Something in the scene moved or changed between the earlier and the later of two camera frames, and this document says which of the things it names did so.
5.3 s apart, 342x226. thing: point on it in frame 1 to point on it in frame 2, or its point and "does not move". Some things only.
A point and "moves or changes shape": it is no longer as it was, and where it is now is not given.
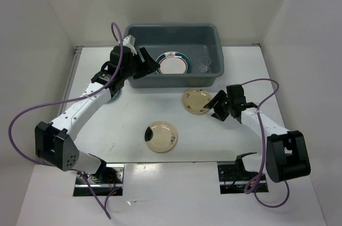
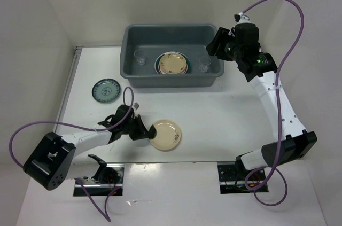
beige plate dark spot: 160,137 moves or changes shape
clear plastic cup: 204,61 does not move
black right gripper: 218,114 to 220,37
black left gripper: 148,66 to 141,132
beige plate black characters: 195,99 to 172,63
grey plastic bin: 188,55 does not move
